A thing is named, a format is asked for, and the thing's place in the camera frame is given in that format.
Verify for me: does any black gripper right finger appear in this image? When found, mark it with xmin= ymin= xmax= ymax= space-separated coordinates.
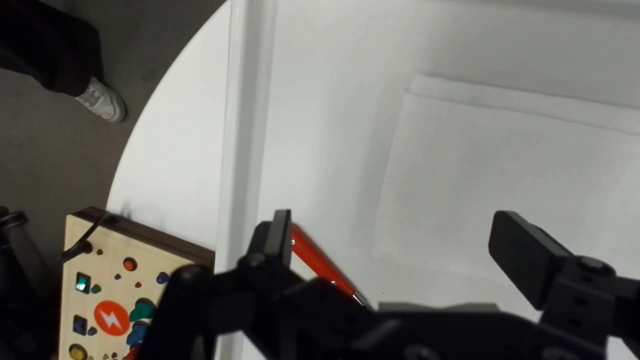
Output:
xmin=488 ymin=210 xmax=620 ymax=337

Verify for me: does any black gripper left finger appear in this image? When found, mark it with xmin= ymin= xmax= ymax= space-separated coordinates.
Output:
xmin=235 ymin=208 xmax=297 ymax=291

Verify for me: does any white towel with red stripes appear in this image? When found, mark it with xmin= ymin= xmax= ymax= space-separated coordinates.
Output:
xmin=369 ymin=72 xmax=640 ymax=283

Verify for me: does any large white plastic tray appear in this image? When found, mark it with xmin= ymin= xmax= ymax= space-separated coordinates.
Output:
xmin=211 ymin=0 xmax=640 ymax=360

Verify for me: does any wooden board with colourful pieces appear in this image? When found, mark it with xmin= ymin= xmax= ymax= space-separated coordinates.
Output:
xmin=57 ymin=206 xmax=216 ymax=360

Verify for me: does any white sneaker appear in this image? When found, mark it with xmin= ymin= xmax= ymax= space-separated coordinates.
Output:
xmin=71 ymin=76 xmax=127 ymax=126

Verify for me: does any dark trouser leg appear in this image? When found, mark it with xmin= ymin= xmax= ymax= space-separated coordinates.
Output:
xmin=0 ymin=0 xmax=106 ymax=97

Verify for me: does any red-handled utensil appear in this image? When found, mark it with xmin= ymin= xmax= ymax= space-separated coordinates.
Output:
xmin=288 ymin=222 xmax=369 ymax=310

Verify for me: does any black cable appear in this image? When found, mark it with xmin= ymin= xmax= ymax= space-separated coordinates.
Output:
xmin=60 ymin=210 xmax=121 ymax=263

